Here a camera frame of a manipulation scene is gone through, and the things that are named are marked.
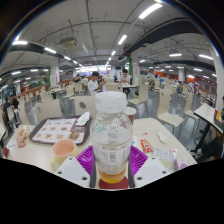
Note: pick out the dark food tray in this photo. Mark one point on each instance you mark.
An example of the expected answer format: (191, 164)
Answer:
(55, 131)

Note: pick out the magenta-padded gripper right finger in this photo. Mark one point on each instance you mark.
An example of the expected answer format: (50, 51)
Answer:
(154, 168)

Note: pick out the clear white-capped drink bottle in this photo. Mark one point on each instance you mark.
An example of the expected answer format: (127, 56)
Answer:
(111, 133)

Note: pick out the small white wrapper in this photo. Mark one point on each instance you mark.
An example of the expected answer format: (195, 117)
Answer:
(162, 137)

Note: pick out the crumpled white napkin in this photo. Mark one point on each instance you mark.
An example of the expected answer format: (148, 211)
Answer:
(82, 119)

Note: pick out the person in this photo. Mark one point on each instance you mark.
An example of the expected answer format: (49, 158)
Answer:
(6, 108)
(94, 85)
(213, 149)
(15, 102)
(125, 80)

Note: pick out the beige canteen chairs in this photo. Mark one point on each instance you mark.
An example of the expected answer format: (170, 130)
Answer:
(48, 110)

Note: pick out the clear bag of fried food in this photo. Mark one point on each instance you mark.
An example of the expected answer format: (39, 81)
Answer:
(21, 134)

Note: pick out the pale yellow mug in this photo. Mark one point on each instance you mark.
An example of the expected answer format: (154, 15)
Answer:
(61, 156)

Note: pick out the ceiling air conditioner unit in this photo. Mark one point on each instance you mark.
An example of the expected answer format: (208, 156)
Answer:
(68, 42)

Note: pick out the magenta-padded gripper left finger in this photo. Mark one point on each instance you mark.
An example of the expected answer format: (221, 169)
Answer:
(69, 168)

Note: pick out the clear plastic bag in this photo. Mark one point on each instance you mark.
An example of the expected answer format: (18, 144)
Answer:
(165, 156)

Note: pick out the black-edged neighbouring table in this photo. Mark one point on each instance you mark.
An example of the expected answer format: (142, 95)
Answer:
(206, 113)

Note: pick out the ceiling strip lights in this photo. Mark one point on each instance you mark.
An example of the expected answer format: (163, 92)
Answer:
(148, 11)

